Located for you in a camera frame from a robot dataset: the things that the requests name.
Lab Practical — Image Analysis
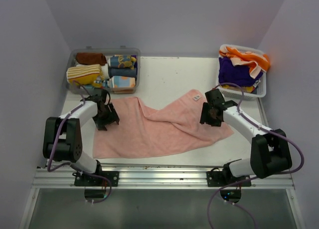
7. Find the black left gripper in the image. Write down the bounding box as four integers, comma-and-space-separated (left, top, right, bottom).
93, 102, 119, 130

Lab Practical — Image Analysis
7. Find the pink terry towel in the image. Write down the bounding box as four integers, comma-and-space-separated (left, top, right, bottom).
93, 89, 233, 159

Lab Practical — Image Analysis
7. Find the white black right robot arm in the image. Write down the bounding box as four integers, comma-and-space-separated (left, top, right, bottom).
200, 89, 292, 186

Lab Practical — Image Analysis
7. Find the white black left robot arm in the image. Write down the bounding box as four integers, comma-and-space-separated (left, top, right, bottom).
42, 88, 120, 186

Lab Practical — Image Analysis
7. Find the white plastic laundry basket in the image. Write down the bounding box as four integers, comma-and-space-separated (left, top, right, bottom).
216, 44, 271, 100

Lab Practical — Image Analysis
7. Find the light blue orange rolled towel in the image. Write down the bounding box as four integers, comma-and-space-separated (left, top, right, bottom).
108, 76, 136, 88

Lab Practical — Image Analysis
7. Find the yellow striped rolled towel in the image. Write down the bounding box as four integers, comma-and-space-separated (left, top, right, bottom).
66, 64, 105, 88

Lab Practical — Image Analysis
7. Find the clear plastic storage bin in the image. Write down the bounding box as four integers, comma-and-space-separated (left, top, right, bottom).
66, 47, 141, 94

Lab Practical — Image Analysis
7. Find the dark blue rolled towel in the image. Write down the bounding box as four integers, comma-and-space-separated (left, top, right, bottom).
108, 68, 137, 78

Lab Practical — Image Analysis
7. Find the purple towel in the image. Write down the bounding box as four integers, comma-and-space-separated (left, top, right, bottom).
218, 57, 263, 87

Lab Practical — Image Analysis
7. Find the white rolled towel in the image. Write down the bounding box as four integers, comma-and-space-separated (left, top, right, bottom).
101, 64, 111, 80

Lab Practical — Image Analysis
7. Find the blue yellow patterned rolled towel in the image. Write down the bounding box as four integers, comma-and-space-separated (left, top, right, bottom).
108, 55, 137, 69

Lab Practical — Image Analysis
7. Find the brown rolled towel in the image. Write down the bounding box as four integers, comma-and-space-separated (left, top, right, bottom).
75, 52, 107, 66

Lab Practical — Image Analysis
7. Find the orange white towel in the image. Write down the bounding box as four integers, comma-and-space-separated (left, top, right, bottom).
219, 45, 271, 79

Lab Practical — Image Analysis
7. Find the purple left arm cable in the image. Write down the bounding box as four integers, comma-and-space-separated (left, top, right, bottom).
46, 80, 113, 204

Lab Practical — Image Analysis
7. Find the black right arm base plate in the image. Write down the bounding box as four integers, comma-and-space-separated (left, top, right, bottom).
206, 168, 246, 187

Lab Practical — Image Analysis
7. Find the aluminium table edge rail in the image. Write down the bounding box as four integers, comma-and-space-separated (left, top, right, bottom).
32, 164, 295, 190

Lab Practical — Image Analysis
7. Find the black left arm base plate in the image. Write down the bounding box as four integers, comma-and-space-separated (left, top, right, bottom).
72, 171, 120, 187

